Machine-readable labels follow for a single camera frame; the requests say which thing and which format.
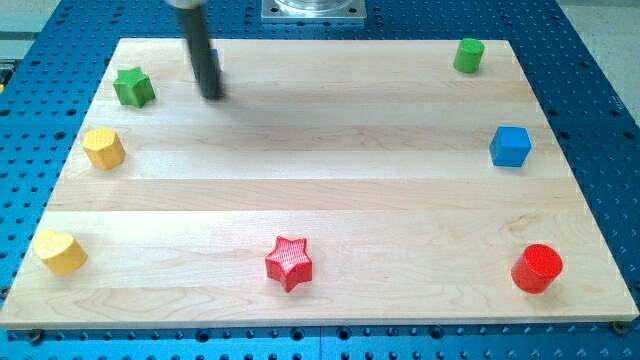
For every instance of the light wooden board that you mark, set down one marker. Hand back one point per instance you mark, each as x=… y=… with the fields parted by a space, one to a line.
x=376 y=152

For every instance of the red star block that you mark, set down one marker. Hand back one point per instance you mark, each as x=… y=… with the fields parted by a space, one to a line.
x=289 y=263

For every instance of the blue cube block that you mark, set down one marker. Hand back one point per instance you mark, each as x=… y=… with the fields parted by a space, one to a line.
x=510 y=146

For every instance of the green cylinder block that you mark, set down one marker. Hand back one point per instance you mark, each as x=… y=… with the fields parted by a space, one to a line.
x=468 y=55

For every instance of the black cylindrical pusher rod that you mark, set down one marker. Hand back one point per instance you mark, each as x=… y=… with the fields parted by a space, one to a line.
x=205 y=65

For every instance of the green star block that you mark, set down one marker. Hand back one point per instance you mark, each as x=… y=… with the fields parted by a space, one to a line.
x=133 y=87

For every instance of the yellow hexagon block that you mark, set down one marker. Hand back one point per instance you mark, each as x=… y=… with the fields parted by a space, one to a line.
x=103 y=148

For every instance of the red cylinder block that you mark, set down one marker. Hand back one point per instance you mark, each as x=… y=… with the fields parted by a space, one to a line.
x=536 y=268

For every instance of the yellow heart block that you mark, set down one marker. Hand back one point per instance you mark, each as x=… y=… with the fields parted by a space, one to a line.
x=61 y=253

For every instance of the blue perforated metal table plate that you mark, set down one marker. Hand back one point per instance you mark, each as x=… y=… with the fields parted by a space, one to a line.
x=51 y=90

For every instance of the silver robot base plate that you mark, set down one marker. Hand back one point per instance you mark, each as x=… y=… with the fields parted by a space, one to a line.
x=313 y=9

